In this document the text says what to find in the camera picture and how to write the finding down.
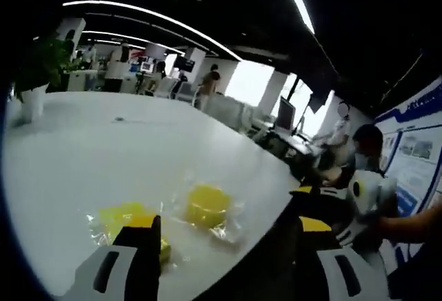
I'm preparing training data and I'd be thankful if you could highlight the round yellow wrapped sponge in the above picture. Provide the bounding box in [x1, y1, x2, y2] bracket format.
[172, 171, 248, 245]

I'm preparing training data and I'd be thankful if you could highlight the rectangular yellow wrapped sponge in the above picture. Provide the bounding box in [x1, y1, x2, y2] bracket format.
[84, 200, 180, 271]

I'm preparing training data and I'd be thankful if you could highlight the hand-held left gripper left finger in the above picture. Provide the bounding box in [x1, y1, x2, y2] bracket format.
[64, 213, 164, 301]

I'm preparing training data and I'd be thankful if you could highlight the long curved ceiling light strip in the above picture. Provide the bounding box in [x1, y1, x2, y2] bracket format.
[62, 0, 243, 62]

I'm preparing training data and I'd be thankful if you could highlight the black hanging screen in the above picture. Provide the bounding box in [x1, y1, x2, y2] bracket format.
[144, 43, 166, 57]
[173, 55, 196, 72]

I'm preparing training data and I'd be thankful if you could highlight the straight ceiling light strip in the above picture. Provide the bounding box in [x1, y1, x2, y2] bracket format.
[275, 0, 316, 35]

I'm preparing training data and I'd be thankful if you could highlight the black studio light flag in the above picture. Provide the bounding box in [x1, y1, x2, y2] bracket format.
[307, 89, 333, 114]

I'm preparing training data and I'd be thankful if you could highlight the green potted plant white pot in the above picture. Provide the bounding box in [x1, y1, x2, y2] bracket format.
[12, 37, 84, 126]

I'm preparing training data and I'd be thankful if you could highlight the blue white wall poster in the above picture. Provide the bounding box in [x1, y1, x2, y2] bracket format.
[374, 75, 442, 216]

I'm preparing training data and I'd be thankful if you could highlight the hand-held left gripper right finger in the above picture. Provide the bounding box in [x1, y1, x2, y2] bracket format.
[298, 215, 393, 301]

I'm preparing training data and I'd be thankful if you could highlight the silver desktop monitor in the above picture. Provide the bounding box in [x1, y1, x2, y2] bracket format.
[278, 96, 298, 132]

